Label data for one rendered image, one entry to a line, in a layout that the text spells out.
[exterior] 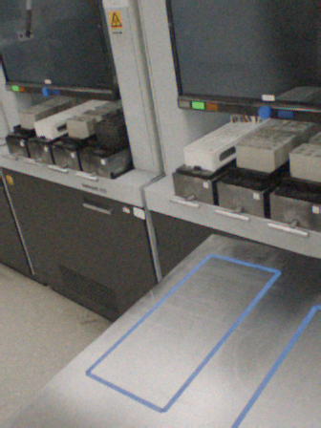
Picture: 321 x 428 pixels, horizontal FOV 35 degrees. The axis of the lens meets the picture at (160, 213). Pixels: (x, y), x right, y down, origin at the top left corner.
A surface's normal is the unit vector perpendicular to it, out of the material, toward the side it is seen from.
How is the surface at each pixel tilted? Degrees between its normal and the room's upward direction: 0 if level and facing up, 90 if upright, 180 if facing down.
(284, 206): 90
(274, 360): 0
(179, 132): 90
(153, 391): 0
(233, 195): 90
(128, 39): 90
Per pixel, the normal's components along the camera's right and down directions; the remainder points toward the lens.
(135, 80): -0.67, 0.43
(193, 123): 0.73, 0.22
